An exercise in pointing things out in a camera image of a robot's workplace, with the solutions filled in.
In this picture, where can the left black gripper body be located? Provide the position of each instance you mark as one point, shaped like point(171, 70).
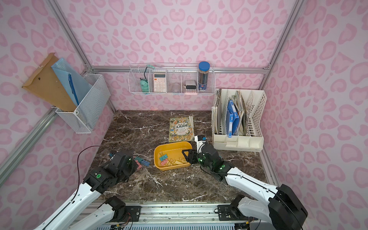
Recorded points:
point(133, 163)

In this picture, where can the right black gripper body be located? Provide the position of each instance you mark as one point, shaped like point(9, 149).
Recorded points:
point(194, 155)

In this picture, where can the pink binder clip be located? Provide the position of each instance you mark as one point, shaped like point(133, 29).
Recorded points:
point(139, 166)

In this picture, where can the teal binder clip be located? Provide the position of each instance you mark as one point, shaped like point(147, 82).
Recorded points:
point(139, 159)

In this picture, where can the blue binder clip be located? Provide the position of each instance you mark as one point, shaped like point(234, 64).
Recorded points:
point(145, 163)

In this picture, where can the yellow plastic storage tray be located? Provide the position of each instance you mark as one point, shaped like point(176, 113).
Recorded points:
point(172, 156)

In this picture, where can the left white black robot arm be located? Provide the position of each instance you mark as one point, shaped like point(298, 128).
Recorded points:
point(95, 183)

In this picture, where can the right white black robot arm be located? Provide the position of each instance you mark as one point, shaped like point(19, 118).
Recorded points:
point(277, 205)

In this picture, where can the illustrated children's history book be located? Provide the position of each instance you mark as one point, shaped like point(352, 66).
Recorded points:
point(181, 129)

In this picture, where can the blue file folder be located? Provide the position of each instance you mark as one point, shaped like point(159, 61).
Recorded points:
point(232, 119)

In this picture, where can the white plastic file organizer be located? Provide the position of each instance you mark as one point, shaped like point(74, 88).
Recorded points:
point(255, 101)

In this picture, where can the papers in file organizer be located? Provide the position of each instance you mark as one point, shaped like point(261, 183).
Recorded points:
point(219, 110)

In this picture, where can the small digital clock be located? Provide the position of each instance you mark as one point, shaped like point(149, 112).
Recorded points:
point(190, 87)

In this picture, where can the clear glass cup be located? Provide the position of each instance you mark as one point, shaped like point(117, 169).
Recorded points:
point(176, 88)

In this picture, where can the light blue document folder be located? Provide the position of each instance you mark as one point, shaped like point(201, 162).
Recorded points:
point(75, 85)

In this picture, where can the blue pen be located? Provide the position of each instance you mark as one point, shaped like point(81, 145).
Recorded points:
point(73, 89)

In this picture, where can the blue lid pencil tube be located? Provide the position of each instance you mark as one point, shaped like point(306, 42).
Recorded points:
point(203, 72)

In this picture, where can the white desk calculator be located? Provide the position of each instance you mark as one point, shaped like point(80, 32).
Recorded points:
point(159, 83)

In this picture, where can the brown kraft envelope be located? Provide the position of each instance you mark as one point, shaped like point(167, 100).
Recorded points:
point(44, 84)

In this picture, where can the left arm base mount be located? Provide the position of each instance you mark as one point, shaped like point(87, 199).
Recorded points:
point(118, 211)

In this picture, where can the white mesh wall basket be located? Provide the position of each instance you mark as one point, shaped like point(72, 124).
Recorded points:
point(84, 118)

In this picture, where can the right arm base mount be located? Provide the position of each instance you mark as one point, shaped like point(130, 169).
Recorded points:
point(231, 211)

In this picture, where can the white wire wall shelf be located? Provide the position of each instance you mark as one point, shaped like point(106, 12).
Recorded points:
point(175, 73)

